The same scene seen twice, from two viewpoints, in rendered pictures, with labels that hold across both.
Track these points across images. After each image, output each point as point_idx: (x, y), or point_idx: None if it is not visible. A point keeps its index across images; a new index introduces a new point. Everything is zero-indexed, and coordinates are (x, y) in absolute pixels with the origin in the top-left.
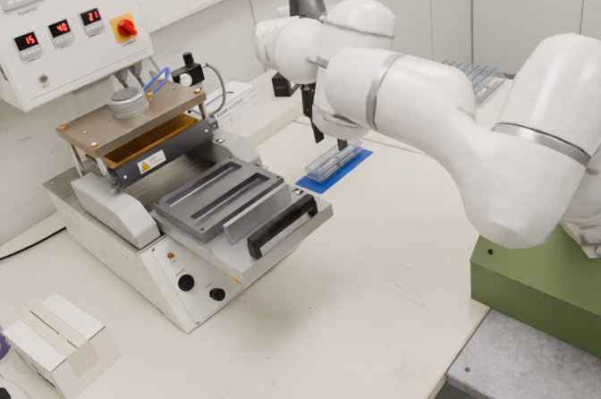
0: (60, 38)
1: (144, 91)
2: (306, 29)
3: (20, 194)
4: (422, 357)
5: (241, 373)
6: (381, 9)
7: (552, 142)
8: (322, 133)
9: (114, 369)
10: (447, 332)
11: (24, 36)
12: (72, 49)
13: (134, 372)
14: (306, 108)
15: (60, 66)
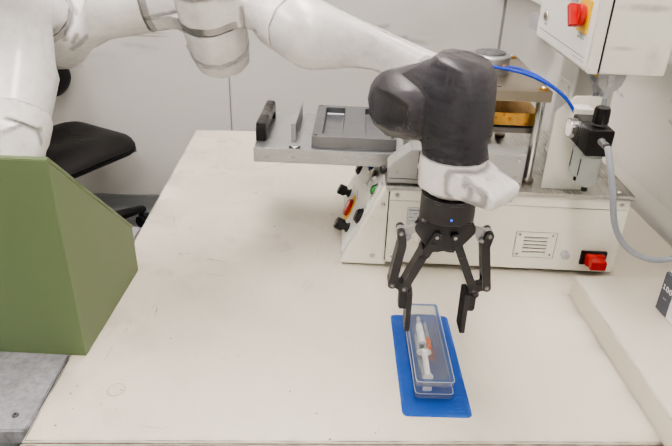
0: None
1: (525, 81)
2: None
3: (641, 165)
4: (162, 228)
5: (282, 189)
6: None
7: None
8: (460, 321)
9: None
10: (149, 245)
11: None
12: (562, 5)
13: (351, 172)
14: (479, 268)
15: (554, 14)
